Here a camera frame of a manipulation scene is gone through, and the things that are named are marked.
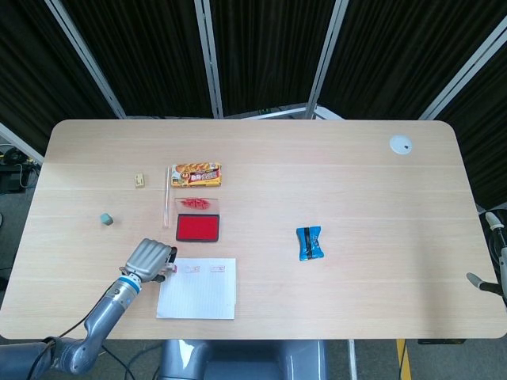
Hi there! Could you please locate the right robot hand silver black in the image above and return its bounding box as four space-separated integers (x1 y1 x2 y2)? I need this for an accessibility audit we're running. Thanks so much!
466 211 507 306

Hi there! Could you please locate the blue snack packet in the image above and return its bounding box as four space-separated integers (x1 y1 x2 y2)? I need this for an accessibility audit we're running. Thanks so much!
295 224 326 262

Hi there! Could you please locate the grey table leg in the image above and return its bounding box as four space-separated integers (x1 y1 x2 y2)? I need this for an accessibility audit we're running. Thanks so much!
347 339 360 380

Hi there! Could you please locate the clear glass rod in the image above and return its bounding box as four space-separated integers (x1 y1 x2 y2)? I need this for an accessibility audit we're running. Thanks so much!
162 165 171 230

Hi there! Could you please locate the grey partition frame post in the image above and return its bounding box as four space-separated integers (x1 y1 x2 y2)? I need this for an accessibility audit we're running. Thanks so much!
0 122 44 164
193 0 225 119
225 0 346 120
45 0 128 119
418 19 507 120

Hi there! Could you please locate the black floor cable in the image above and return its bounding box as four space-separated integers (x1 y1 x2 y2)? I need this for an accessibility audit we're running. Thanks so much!
101 342 159 380

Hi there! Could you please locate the black curtain panel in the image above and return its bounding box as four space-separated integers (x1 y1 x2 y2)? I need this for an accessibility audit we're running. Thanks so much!
63 0 217 119
0 0 120 159
209 0 337 116
316 0 507 120
435 47 507 211

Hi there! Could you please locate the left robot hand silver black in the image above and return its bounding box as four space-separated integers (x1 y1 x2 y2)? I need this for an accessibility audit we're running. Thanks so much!
124 237 179 284

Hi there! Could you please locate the white round cable grommet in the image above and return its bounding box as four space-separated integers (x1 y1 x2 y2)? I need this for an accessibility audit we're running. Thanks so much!
388 135 413 156

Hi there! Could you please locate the red ink pad black case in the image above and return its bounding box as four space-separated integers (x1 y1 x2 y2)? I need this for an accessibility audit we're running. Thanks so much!
175 213 220 242

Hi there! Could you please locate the white lined paper sheet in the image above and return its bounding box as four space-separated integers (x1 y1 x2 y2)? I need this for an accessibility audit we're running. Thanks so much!
155 257 238 320

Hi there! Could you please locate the clear ink pad lid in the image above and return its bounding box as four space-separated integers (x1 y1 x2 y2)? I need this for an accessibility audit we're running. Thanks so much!
173 196 220 217

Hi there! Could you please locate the orange snack box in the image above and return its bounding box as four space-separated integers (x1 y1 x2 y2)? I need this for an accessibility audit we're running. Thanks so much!
170 161 223 188

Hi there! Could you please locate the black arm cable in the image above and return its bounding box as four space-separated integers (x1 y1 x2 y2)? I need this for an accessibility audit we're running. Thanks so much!
29 312 92 380

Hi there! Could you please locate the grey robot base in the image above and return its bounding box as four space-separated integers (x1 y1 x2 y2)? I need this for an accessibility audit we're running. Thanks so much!
158 339 329 380

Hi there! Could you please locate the black equipment with cables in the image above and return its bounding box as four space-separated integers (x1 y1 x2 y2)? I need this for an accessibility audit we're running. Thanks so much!
0 144 43 193

